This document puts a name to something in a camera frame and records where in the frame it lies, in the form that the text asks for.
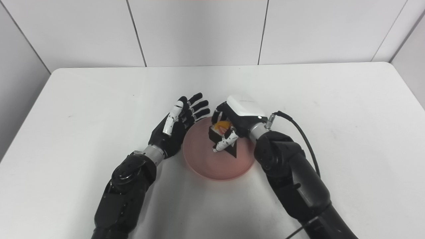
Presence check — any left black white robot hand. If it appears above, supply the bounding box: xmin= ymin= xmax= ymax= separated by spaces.
xmin=148 ymin=93 xmax=211 ymax=159

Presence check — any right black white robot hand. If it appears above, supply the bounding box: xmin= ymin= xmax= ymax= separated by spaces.
xmin=212 ymin=94 xmax=269 ymax=154

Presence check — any cake slice with fruit topping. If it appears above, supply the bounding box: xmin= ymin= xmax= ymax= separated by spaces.
xmin=208 ymin=115 xmax=238 ymax=158

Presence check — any pink round plate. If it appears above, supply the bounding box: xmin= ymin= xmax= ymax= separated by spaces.
xmin=182 ymin=116 xmax=256 ymax=181

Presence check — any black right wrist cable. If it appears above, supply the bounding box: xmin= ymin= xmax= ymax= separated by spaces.
xmin=266 ymin=111 xmax=321 ymax=178

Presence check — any black cable tie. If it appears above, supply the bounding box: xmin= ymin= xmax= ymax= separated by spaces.
xmin=284 ymin=219 xmax=319 ymax=239

